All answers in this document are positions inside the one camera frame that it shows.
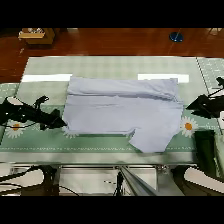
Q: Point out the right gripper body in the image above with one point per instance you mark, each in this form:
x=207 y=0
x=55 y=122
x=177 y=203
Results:
x=201 y=107

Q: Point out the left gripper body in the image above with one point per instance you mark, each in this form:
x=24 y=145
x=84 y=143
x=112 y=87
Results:
x=51 y=120

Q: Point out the light blue shirt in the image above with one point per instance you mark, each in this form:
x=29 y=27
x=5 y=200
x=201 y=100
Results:
x=123 y=113

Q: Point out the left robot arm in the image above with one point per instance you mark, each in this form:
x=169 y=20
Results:
x=20 y=113

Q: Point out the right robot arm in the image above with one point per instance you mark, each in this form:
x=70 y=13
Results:
x=218 y=108

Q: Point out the black garment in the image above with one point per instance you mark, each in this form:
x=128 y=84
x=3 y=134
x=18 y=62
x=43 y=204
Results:
x=204 y=150

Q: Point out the grey-green garment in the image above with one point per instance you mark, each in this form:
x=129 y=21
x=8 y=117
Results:
x=220 y=153

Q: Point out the blue round object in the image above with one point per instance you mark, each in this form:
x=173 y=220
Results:
x=176 y=37

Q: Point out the wooden box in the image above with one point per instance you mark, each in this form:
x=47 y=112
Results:
x=36 y=36

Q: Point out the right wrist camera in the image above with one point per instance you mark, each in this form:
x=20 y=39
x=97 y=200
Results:
x=220 y=81

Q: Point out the silver frame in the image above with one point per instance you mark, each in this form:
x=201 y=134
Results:
x=140 y=186

